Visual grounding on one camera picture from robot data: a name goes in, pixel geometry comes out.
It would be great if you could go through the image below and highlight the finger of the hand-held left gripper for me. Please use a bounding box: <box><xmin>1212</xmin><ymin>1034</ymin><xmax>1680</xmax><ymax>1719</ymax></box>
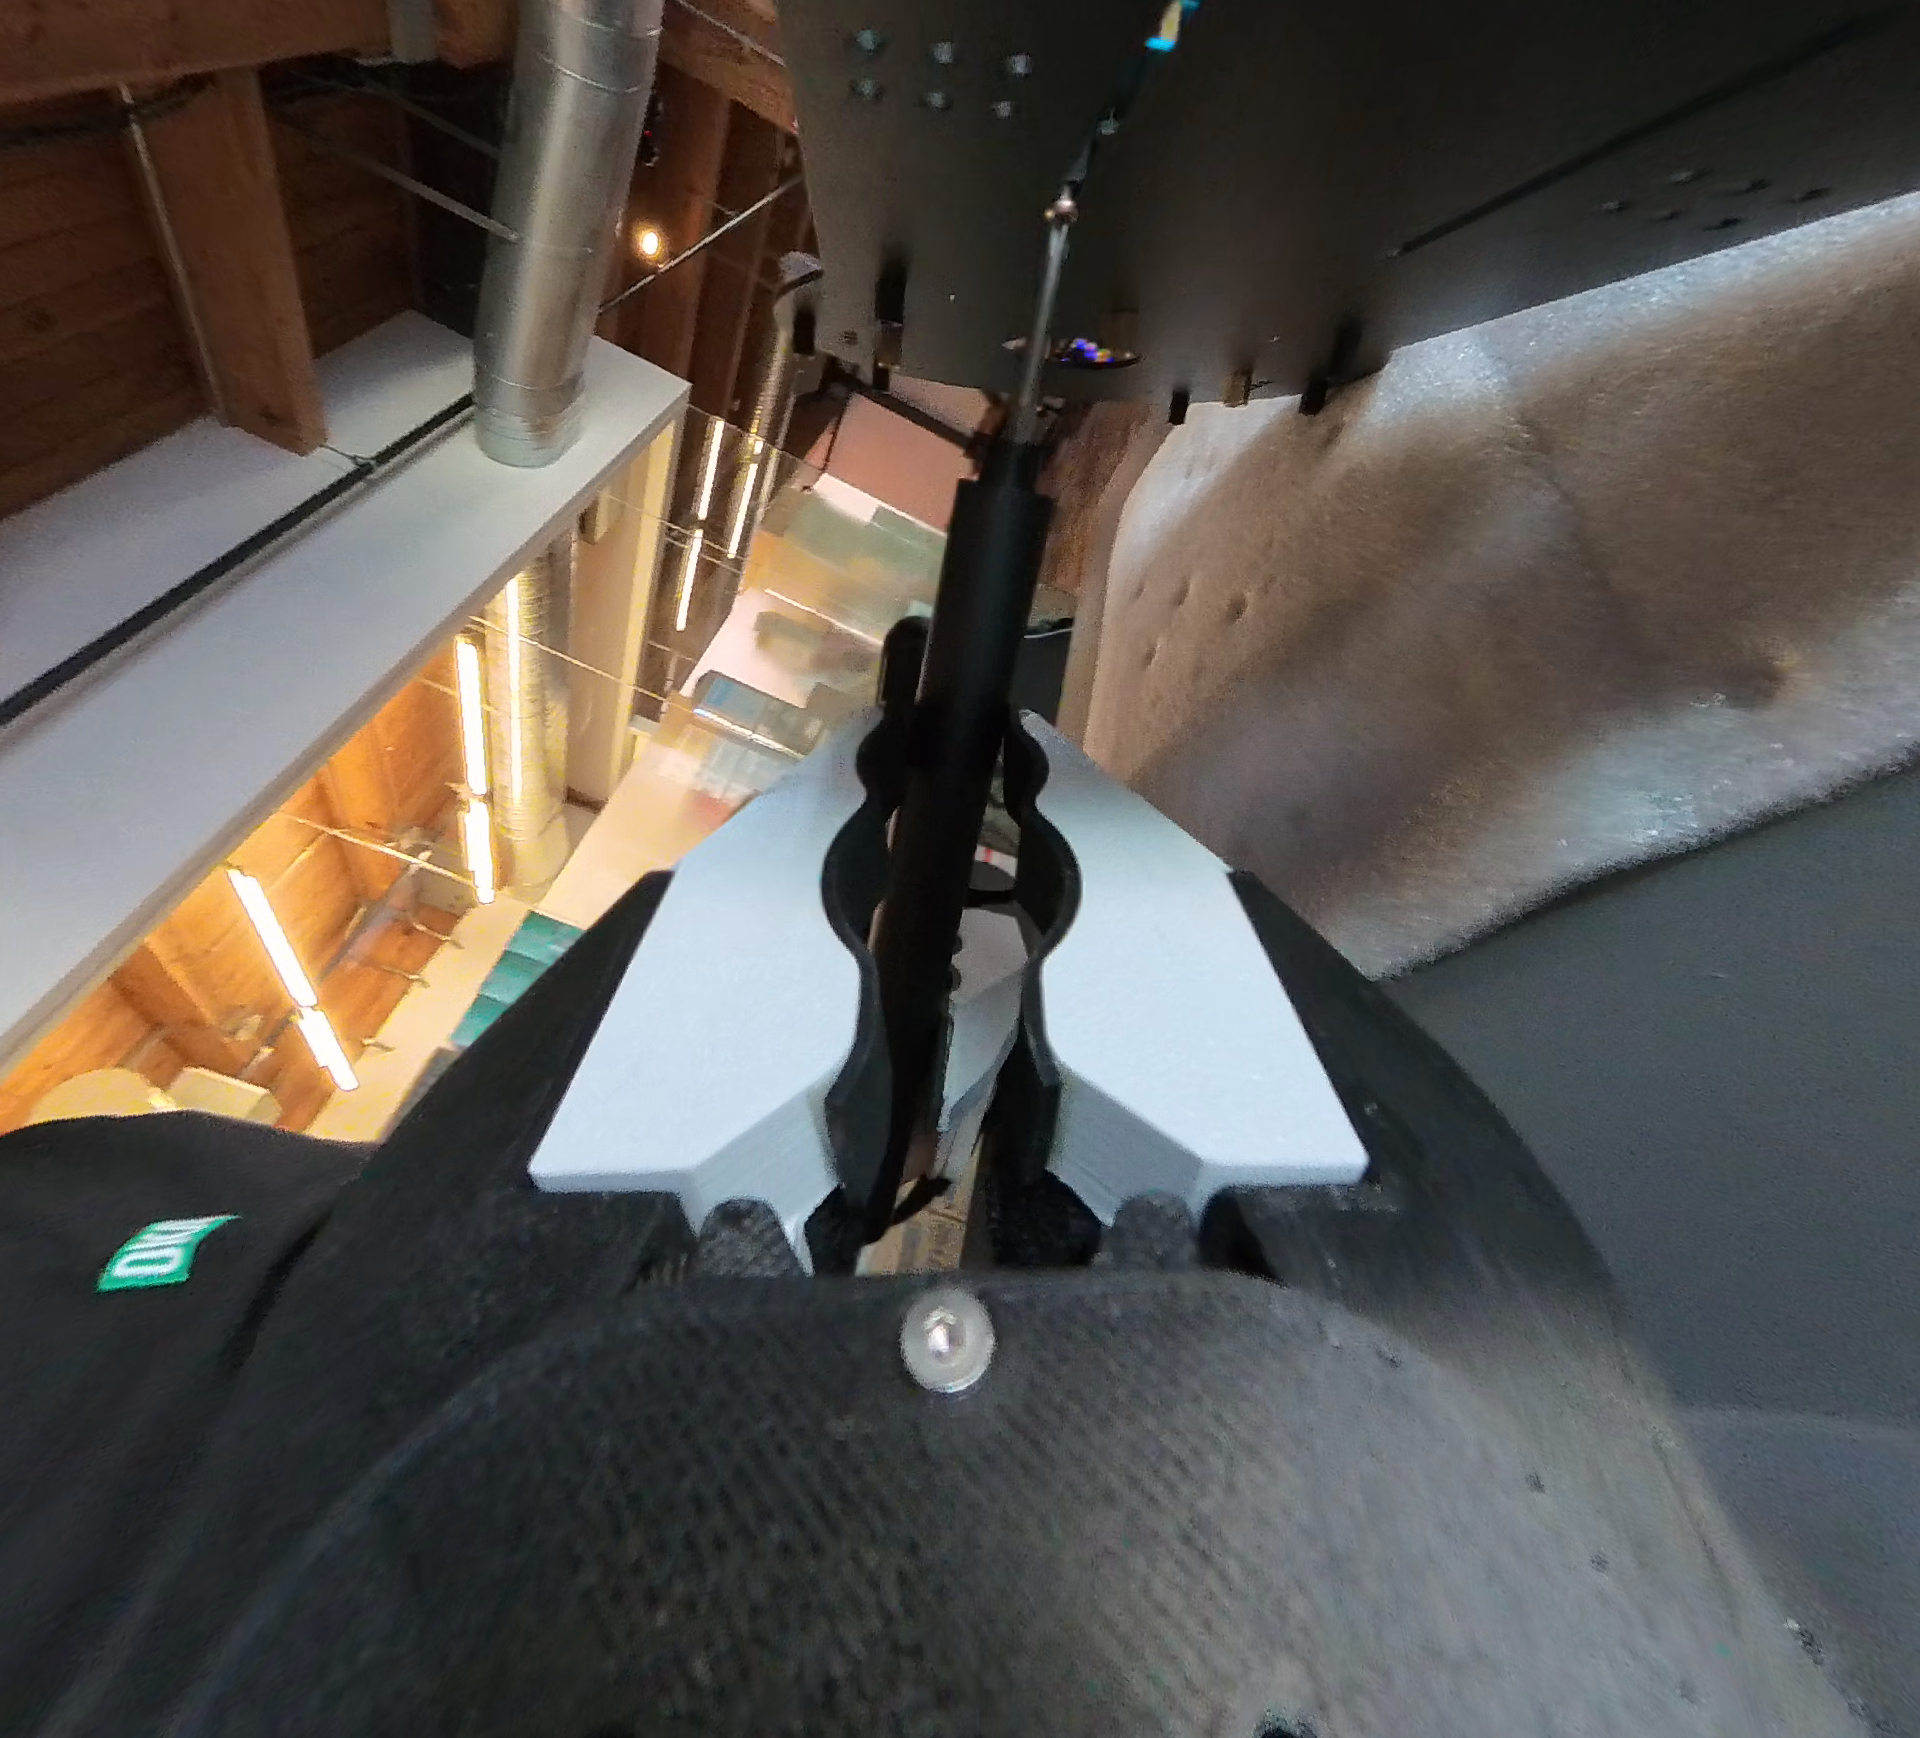
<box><xmin>936</xmin><ymin>965</ymin><xmax>1026</xmax><ymax>1161</ymax></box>

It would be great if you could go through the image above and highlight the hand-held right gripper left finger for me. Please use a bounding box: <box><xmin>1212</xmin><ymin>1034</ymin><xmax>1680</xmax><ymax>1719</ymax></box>
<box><xmin>531</xmin><ymin>714</ymin><xmax>903</xmax><ymax>1272</ymax></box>

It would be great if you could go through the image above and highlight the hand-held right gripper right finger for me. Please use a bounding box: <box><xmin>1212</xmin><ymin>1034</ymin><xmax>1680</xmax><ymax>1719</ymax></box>
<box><xmin>1009</xmin><ymin>709</ymin><xmax>1370</xmax><ymax>1222</ymax></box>

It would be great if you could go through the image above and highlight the black electric screwdriver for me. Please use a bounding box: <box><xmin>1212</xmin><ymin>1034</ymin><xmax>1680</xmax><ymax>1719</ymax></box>
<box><xmin>852</xmin><ymin>212</ymin><xmax>1069</xmax><ymax>1237</ymax></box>

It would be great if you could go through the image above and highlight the black metal chassis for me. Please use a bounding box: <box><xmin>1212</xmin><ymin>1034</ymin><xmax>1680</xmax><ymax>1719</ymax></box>
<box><xmin>746</xmin><ymin>0</ymin><xmax>1920</xmax><ymax>424</ymax></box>

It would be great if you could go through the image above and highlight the white foam sheet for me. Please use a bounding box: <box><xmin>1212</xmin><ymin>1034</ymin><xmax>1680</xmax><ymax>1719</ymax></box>
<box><xmin>1078</xmin><ymin>193</ymin><xmax>1920</xmax><ymax>978</ymax></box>

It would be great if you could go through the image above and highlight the white ceiling beam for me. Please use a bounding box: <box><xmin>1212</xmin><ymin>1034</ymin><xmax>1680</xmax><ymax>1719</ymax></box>
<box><xmin>0</xmin><ymin>309</ymin><xmax>694</xmax><ymax>1067</ymax></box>

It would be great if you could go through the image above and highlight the silver ventilation duct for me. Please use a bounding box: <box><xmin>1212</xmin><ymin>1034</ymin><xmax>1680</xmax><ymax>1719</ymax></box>
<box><xmin>447</xmin><ymin>0</ymin><xmax>677</xmax><ymax>467</ymax></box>

